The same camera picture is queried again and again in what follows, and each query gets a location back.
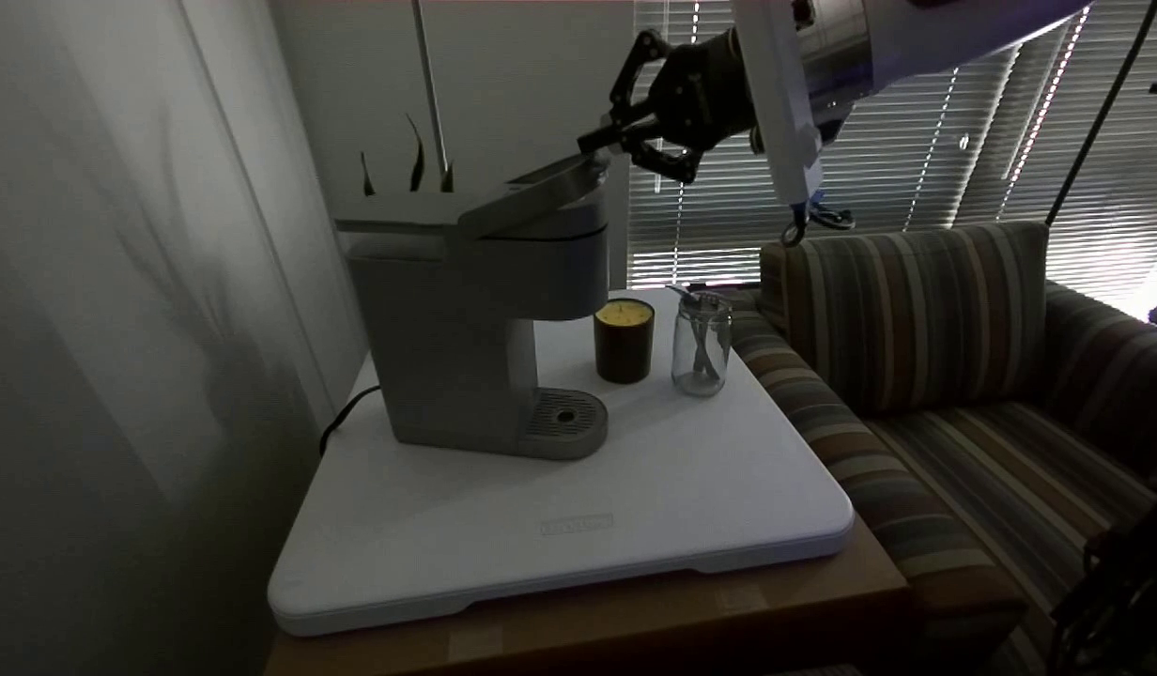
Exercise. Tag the window blinds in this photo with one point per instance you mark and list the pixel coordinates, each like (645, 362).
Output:
(1059, 127)

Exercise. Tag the utensils in glass jar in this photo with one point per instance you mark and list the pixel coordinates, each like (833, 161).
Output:
(702, 319)

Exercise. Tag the clear glass jar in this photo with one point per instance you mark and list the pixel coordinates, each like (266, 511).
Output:
(702, 352)

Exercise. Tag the white plastic board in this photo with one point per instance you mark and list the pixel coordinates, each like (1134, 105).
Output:
(396, 529)

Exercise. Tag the dark plant leaves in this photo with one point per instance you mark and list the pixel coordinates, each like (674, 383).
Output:
(429, 156)

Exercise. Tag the wooden side table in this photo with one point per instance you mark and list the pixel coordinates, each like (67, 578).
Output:
(838, 609)

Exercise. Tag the grey coffee maker body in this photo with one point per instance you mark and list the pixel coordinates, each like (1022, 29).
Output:
(447, 310)

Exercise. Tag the striped sofa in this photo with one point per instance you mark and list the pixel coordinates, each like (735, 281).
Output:
(987, 422)

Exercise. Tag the dark candle jar yellow wax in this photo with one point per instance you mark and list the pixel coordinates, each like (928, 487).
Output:
(624, 338)

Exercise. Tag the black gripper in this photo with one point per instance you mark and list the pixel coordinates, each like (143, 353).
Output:
(697, 99)

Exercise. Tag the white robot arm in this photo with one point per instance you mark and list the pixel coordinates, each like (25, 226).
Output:
(792, 71)

